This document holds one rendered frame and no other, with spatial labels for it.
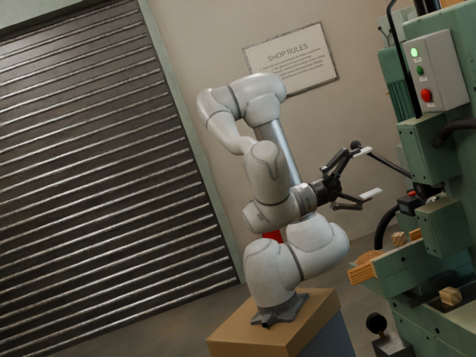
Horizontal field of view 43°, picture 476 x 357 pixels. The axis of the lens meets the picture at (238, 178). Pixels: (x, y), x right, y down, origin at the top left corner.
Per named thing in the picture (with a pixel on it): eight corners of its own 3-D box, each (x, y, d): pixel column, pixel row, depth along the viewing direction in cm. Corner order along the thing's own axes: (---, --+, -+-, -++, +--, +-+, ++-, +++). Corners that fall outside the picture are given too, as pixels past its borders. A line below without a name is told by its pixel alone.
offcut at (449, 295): (441, 302, 160) (438, 291, 159) (451, 297, 161) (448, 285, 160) (452, 306, 155) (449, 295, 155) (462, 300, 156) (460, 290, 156)
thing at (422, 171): (440, 171, 149) (423, 112, 147) (462, 173, 140) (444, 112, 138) (411, 183, 147) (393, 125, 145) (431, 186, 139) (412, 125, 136)
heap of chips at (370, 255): (377, 251, 182) (375, 243, 182) (398, 261, 170) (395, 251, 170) (353, 262, 181) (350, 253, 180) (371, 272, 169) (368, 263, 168)
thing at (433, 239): (457, 239, 154) (444, 195, 152) (474, 245, 147) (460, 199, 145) (425, 253, 152) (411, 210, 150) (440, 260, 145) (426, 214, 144)
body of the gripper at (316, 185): (320, 212, 175) (348, 200, 177) (313, 186, 172) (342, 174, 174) (310, 204, 182) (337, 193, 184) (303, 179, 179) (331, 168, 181)
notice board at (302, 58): (338, 78, 467) (320, 20, 460) (339, 78, 466) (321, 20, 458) (261, 106, 464) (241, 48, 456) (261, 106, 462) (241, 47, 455)
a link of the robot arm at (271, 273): (250, 297, 229) (230, 246, 224) (293, 278, 232) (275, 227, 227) (261, 313, 213) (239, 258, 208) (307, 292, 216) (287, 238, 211)
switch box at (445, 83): (444, 103, 137) (424, 35, 134) (471, 102, 127) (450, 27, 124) (421, 112, 135) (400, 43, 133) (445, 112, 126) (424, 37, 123)
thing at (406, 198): (430, 197, 196) (426, 181, 195) (450, 201, 185) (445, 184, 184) (395, 212, 194) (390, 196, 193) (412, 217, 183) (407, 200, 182)
